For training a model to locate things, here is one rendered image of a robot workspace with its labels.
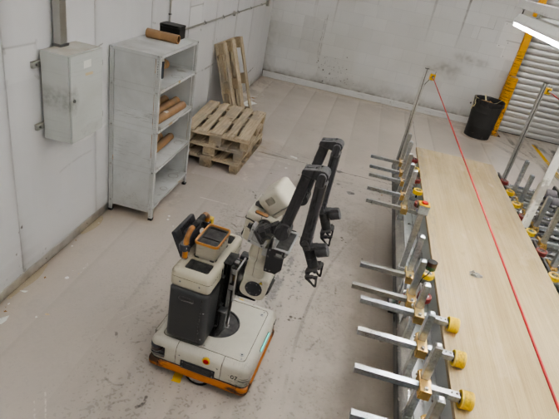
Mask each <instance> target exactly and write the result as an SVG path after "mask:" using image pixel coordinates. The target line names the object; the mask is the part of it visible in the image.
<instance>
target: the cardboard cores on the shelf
mask: <svg viewBox="0 0 559 419"><path fill-rule="evenodd" d="M169 65H170V63H169V61H168V60H166V59H165V66H164V69H166V68H168V67H169ZM185 108H186V103H185V102H184V101H180V98H179V97H177V96H175V97H173V98H171V99H170V100H169V97H168V96H166V95H164V96H161V97H160V109H159V123H158V125H159V124H160V123H162V122H163V121H165V120H167V119H168V118H170V117H172V116H173V115H174V114H176V113H178V112H179V111H181V110H183V109H185ZM173 139H174V135H173V134H172V133H168V134H167V135H165V136H164V137H163V135H162V133H160V134H158V137H157V152H158V151H160V150H161V149H162V148H163V147H164V146H165V145H167V144H168V143H169V142H170V141H171V140H173ZM157 152H156V153H157Z"/></svg>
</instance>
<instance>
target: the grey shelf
mask: <svg viewBox="0 0 559 419"><path fill-rule="evenodd" d="M198 49H199V41H197V40H194V39H190V38H186V37H185V38H184V39H181V40H180V43H179V44H175V43H172V42H165V41H162V40H157V39H154V38H150V37H146V34H145V35H141V36H139V37H133V38H130V39H127V40H124V41H121V42H116V43H113V44H110V90H109V199H108V209H109V210H113V209H114V207H113V206H112V204H116V205H122V206H125V207H128V208H132V209H135V210H140V211H144V212H147V213H148V219H147V220H150V221H152V220H153V209H154V208H155V207H156V206H157V205H158V203H159V202H160V200H161V199H163V198H164V197H165V196H167V195H168V194H169V193H170V192H171V191H172V190H173V189H174V188H175V187H176V186H177V185H178V183H179V182H180V181H181V180H182V179H183V181H182V182H181V183H182V184H183V185H185V184H186V173H187V164H188V155H189V146H190V129H191V120H192V111H193V102H194V93H195V76H196V67H197V57H198ZM194 50H195V55H194ZM163 58H165V59H166V60H168V61H169V63H170V65H169V67H168V68H166V69H164V78H163V79H161V68H162V59H163ZM158 59H159V60H158ZM193 59H194V64H193ZM192 68H193V71H192ZM157 69H158V70H157ZM155 72H156V73H155ZM157 74H158V75H157ZM191 78H192V82H191ZM193 80H194V81H193ZM193 82H194V83H193ZM193 84H194V85H193ZM190 87H191V91H190ZM192 90H193V91H192ZM154 95H155V96H154ZM164 95H166V96H168V97H169V100H170V99H171V98H173V97H175V96H177V97H179V98H180V101H184V102H185V103H186V108H185V109H183V110H181V111H179V112H178V113H176V114H174V115H173V116H172V117H170V118H168V119H167V120H165V121H163V122H162V123H160V124H159V125H158V123H159V109H160V97H161V96H164ZM153 103H154V111H153ZM188 115H189V119H188ZM152 119H153V125H152ZM187 124H188V128H187ZM189 127H190V128H189ZM160 133H162V135H163V137H164V136H165V135H167V134H168V133H172V134H173V135H174V139H173V140H171V141H170V142H169V143H168V144H167V145H165V146H164V147H163V148H162V149H161V150H160V151H158V152H157V137H158V134H160ZM186 133H187V137H186ZM151 135H152V143H151ZM188 138H189V139H188ZM153 142H154V143H153ZM153 146H154V147H153ZM187 146H188V147H187ZM156 152H157V153H156ZM185 152H186V155H185ZM112 155H113V159H112ZM184 161H185V164H184ZM183 170H184V172H183Z"/></svg>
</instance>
